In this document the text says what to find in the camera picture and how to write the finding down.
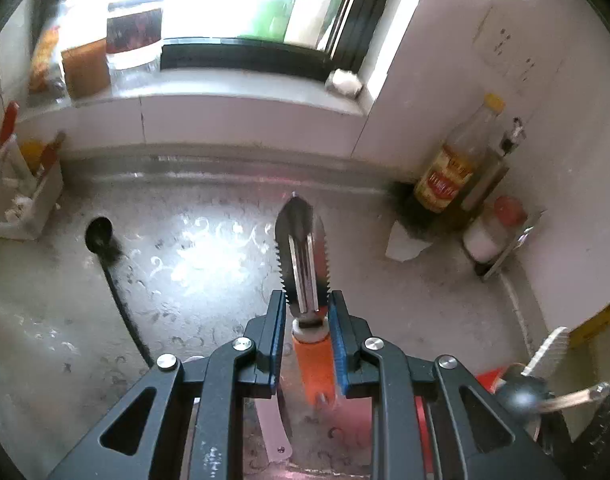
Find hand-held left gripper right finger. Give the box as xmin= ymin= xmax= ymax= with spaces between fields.
xmin=327 ymin=289 xmax=568 ymax=480

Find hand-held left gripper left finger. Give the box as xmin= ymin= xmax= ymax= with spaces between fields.
xmin=48 ymin=289 xmax=288 ymax=480

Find orange-handled peeler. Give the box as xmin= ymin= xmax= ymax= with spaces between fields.
xmin=274 ymin=191 xmax=337 ymax=408

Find red metal canister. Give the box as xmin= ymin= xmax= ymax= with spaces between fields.
xmin=415 ymin=366 xmax=550 ymax=461

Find black measuring spoon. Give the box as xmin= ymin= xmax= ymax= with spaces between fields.
xmin=504 ymin=374 xmax=546 ymax=417
xmin=85 ymin=216 xmax=153 ymax=368

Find white rice paddle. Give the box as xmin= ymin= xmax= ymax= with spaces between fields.
xmin=522 ymin=326 xmax=570 ymax=376

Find wooden chopsticks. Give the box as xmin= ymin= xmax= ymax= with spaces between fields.
xmin=542 ymin=381 xmax=610 ymax=411

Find white paper scrap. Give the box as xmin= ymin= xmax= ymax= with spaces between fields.
xmin=385 ymin=220 xmax=433 ymax=262

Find salt jar red lid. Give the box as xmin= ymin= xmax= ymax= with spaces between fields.
xmin=462 ymin=196 xmax=528 ymax=263

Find vinegar bottle yellow cap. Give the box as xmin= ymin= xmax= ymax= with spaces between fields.
xmin=412 ymin=92 xmax=506 ymax=216

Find steel oil dispenser bottle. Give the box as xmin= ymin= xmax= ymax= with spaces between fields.
xmin=460 ymin=117 xmax=528 ymax=221

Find white cloth ball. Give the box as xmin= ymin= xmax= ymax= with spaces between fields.
xmin=325 ymin=67 xmax=364 ymax=100

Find white plastic tray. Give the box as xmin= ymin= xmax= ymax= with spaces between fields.
xmin=0 ymin=132 xmax=66 ymax=241

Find orange round object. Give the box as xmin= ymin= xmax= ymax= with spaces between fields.
xmin=20 ymin=140 xmax=41 ymax=171

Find brown paste jar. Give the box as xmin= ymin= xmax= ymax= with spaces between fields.
xmin=60 ymin=37 xmax=111 ymax=101

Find dark lidded jar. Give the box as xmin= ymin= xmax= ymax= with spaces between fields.
xmin=105 ymin=0 xmax=165 ymax=68

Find dark window frame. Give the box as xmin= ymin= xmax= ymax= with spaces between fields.
xmin=160 ymin=0 xmax=403 ymax=83

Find brown-handled tool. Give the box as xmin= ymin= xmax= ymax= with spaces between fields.
xmin=38 ymin=131 xmax=66 ymax=178

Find white wall outlet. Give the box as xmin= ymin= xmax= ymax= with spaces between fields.
xmin=474 ymin=6 xmax=523 ymax=73
xmin=510 ymin=42 xmax=566 ymax=98

